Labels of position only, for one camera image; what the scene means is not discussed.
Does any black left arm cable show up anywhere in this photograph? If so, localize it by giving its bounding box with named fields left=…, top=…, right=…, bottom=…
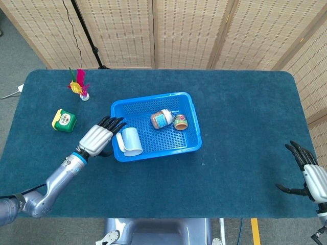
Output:
left=0, top=184, right=48, bottom=200

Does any black tripod stand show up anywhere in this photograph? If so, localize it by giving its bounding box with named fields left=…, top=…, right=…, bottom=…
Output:
left=70, top=0, right=111, bottom=70

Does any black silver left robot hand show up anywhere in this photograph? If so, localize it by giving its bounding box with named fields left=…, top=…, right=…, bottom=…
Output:
left=76, top=116, right=128, bottom=158

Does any green box yellow lid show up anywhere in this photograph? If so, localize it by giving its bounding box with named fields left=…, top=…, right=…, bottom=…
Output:
left=51, top=108, right=77, bottom=133

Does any clear jar blue white label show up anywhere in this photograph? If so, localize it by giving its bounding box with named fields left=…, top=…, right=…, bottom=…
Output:
left=150, top=108, right=174, bottom=130

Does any yellow floor tape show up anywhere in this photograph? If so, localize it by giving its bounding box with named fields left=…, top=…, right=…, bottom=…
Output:
left=250, top=218, right=262, bottom=245

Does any bamboo folding screen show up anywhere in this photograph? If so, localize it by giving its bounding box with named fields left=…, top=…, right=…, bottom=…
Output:
left=0, top=0, right=327, bottom=143

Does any blue floor cable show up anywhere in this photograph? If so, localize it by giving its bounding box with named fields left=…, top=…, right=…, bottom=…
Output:
left=237, top=218, right=245, bottom=245

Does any dark teal table cloth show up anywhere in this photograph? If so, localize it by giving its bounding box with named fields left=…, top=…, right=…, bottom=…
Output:
left=0, top=69, right=321, bottom=219

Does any white plastic pitcher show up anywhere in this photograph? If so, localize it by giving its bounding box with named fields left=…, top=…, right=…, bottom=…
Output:
left=116, top=127, right=144, bottom=157

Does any white floor cable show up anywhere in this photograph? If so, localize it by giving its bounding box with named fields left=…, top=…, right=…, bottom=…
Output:
left=0, top=91, right=20, bottom=100

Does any thin black hanging cable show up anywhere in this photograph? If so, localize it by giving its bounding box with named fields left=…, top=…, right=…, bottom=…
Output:
left=62, top=0, right=83, bottom=69

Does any blue perforated plastic basket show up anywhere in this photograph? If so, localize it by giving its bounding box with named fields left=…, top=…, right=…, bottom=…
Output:
left=110, top=91, right=203, bottom=163

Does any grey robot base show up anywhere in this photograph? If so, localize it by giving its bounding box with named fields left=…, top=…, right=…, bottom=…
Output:
left=95, top=218, right=223, bottom=245

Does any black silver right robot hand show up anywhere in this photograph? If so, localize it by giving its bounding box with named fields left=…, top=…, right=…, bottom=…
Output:
left=275, top=140, right=327, bottom=204

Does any colourful feather shuttlecock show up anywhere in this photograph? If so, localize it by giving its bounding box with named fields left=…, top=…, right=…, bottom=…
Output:
left=67, top=67, right=90, bottom=102

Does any white floor strip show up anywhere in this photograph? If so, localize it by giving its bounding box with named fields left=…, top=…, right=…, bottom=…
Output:
left=219, top=218, right=227, bottom=245

